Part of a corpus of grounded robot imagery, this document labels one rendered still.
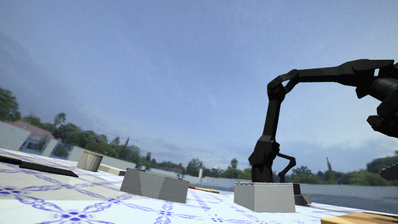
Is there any light wooden board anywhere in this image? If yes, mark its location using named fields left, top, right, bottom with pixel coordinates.
left=320, top=212, right=398, bottom=224

